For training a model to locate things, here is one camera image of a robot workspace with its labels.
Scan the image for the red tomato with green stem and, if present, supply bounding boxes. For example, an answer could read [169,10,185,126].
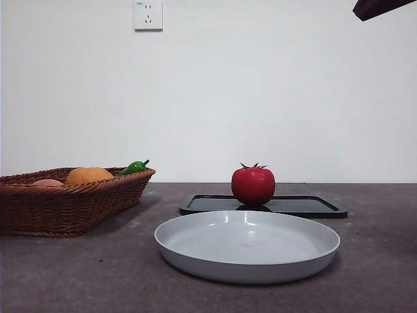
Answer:
[231,161,276,207]

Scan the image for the black rectangular tray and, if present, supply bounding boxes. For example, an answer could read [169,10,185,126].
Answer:
[179,194,348,219]

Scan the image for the grey round plate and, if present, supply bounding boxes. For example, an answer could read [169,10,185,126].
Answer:
[154,210,341,285]

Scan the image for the green chili pepper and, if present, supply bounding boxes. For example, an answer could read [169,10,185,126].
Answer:
[114,159,151,177]

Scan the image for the brown wicker basket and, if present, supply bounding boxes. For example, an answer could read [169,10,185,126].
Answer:
[0,166,156,238]

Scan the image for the pale brown egg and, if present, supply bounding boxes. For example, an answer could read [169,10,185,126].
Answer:
[31,178,64,187]

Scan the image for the white wall socket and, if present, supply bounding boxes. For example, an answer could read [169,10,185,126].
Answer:
[134,0,164,33]

